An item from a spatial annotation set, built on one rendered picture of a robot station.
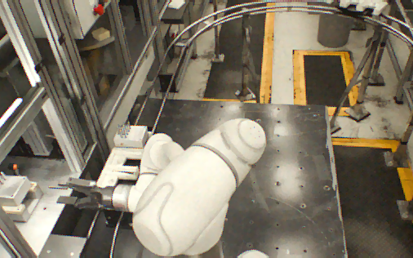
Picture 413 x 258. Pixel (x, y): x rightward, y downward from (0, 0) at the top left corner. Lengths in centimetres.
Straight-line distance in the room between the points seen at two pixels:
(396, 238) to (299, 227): 101
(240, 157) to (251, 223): 91
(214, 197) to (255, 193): 103
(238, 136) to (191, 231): 20
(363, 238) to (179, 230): 191
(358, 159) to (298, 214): 130
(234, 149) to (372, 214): 194
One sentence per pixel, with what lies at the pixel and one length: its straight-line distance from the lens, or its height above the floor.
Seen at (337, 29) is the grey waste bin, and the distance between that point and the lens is 399.
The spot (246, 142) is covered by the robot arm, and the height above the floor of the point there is 152.
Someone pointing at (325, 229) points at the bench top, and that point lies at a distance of 166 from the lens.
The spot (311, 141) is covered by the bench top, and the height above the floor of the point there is 68.
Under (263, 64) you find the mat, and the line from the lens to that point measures 375.
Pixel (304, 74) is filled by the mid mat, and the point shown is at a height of 1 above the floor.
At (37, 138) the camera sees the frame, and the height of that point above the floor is 102.
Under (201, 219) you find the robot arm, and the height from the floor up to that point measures 147.
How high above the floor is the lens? 204
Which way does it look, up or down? 43 degrees down
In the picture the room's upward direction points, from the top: 5 degrees counter-clockwise
